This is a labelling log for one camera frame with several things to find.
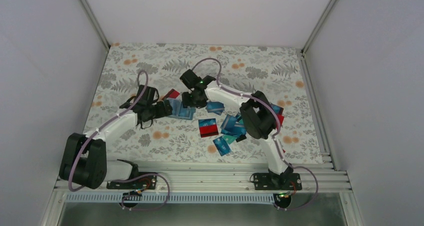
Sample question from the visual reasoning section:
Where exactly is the teal leather card holder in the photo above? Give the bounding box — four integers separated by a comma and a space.
165, 99, 196, 120

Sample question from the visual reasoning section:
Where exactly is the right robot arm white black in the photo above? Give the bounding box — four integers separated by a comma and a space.
179, 69, 293, 189

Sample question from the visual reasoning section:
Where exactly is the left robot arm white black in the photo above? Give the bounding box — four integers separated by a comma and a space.
59, 85, 173, 189

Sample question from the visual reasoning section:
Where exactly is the blue card stack upper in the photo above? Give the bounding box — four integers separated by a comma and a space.
206, 101, 225, 115

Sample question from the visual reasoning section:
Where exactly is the red card upper left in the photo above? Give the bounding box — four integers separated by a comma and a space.
163, 89, 180, 99

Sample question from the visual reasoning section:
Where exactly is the blue card middle right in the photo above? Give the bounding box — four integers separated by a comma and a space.
220, 115, 246, 137

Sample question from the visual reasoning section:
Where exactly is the teal card centre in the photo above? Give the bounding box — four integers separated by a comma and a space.
221, 134, 237, 145

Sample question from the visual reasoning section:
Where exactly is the small black card piece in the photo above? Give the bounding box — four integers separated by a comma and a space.
236, 134, 247, 142

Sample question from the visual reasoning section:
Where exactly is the blue card far right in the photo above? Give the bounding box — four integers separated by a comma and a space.
271, 104, 284, 115

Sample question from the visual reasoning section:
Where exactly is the red card far right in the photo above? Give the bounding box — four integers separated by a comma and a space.
277, 114, 284, 126

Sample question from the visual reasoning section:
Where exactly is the floral patterned table mat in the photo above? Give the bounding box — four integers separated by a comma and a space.
84, 43, 324, 164

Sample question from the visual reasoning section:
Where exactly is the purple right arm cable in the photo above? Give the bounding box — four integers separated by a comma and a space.
190, 58, 320, 212

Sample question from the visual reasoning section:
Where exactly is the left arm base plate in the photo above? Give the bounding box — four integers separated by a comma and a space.
107, 172, 158, 190

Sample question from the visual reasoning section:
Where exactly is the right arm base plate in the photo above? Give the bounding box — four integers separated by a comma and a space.
249, 172, 302, 191

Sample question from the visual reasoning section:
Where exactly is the grey cable duct front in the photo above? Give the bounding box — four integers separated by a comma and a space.
65, 192, 275, 204

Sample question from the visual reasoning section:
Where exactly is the aluminium frame post left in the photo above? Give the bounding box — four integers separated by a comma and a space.
79, 0, 111, 51

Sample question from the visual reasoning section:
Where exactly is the aluminium frame post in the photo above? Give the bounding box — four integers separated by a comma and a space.
301, 0, 339, 55
79, 0, 111, 51

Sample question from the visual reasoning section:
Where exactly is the aluminium rail base front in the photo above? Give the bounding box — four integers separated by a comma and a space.
54, 160, 353, 193

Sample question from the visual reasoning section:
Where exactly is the aluminium frame post right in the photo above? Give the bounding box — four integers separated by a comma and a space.
301, 0, 339, 55

